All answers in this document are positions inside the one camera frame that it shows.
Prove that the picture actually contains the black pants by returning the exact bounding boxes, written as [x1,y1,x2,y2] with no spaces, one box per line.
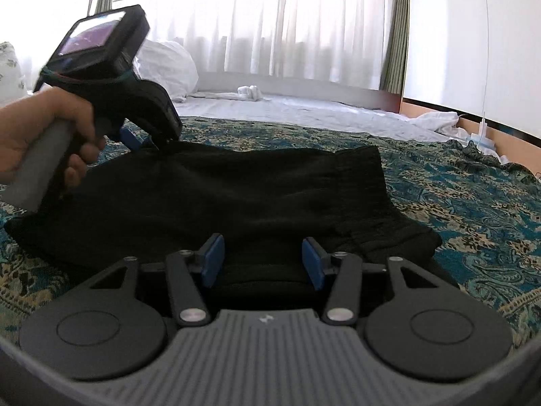
[5,142,449,310]

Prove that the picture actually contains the person's left hand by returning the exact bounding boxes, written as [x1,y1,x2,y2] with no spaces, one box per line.
[1,87,107,187]

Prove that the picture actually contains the white pillow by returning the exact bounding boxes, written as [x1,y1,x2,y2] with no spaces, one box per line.
[134,40,199,103]

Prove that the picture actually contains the white bed sheet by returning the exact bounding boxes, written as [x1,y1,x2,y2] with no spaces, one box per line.
[175,94,451,142]

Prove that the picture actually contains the green floral folded quilt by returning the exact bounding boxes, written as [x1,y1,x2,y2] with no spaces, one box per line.
[0,41,27,106]

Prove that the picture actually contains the small white rolled cloth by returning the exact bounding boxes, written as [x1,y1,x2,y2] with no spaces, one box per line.
[237,85,263,102]

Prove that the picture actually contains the teal paisley bedspread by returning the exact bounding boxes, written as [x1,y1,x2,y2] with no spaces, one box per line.
[1,117,540,347]

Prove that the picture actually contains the crumpled white cloth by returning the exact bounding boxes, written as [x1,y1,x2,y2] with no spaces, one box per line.
[408,111,469,140]

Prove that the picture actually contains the green curtain near wardrobe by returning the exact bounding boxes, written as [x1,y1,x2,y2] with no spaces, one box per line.
[380,0,410,96]

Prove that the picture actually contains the white sheer curtain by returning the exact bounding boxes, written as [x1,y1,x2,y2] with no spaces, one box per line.
[113,0,393,89]

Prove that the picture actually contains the white wardrobe doors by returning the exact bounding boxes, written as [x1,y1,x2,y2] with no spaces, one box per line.
[404,0,540,137]

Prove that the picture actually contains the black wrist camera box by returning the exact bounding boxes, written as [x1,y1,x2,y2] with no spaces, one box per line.
[41,5,149,81]

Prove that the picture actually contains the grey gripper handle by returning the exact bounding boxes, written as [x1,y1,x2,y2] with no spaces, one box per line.
[2,119,75,212]

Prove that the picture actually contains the wooden bed frame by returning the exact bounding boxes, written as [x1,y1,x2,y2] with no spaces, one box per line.
[379,88,541,174]

